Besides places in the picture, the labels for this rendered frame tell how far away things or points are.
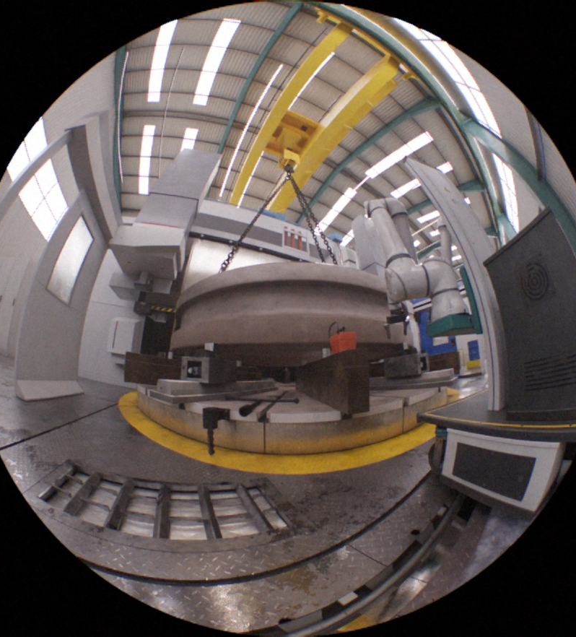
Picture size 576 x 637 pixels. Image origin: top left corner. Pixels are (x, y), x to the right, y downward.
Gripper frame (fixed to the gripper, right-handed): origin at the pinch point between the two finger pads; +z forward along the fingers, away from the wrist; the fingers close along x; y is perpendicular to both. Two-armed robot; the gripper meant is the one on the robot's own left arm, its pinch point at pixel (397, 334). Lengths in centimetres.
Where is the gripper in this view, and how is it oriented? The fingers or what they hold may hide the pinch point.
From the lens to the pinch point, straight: 139.5
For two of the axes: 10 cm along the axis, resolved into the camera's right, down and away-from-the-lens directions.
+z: 1.7, 9.8, 1.0
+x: -9.8, 1.6, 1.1
